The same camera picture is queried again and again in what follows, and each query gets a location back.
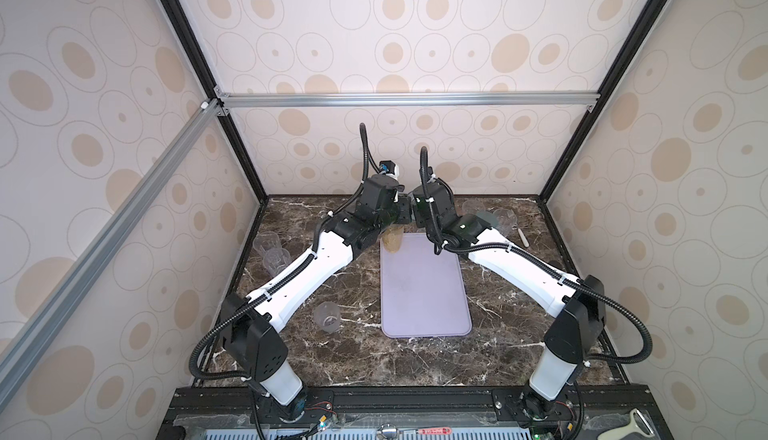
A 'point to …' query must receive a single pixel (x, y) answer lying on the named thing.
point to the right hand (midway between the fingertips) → (431, 198)
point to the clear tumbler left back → (266, 240)
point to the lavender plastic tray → (422, 292)
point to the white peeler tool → (638, 425)
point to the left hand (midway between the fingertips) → (416, 194)
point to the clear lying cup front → (327, 316)
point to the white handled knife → (523, 237)
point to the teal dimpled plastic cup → (490, 217)
